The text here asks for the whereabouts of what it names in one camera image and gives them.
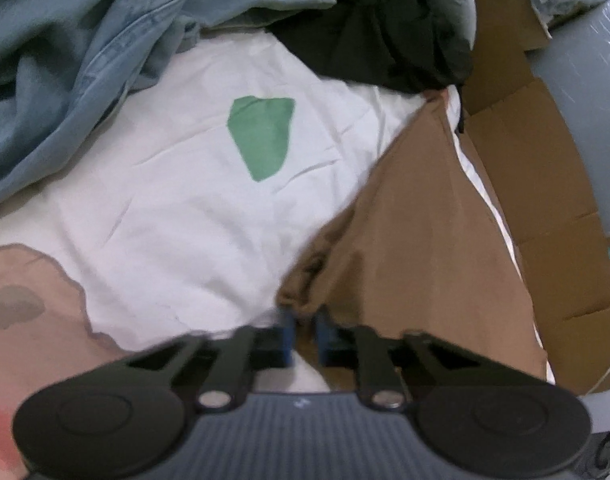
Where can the blue denim garment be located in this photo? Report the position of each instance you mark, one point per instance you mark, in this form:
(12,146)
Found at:
(65,65)

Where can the brown cardboard sheet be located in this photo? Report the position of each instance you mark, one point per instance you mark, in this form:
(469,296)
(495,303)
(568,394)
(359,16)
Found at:
(544,191)

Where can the dark grey pillow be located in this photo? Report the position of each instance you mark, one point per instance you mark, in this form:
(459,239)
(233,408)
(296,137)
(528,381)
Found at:
(403,45)

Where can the cream bear print bedsheet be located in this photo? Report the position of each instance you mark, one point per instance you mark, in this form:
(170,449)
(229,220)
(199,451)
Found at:
(183,210)

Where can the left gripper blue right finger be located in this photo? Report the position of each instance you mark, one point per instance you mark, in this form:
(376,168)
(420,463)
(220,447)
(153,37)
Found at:
(360,350)

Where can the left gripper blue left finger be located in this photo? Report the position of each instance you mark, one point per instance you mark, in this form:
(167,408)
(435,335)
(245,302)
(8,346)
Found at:
(230,365)

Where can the brown printed t-shirt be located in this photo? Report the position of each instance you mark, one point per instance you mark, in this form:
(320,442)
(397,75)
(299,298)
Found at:
(418,248)

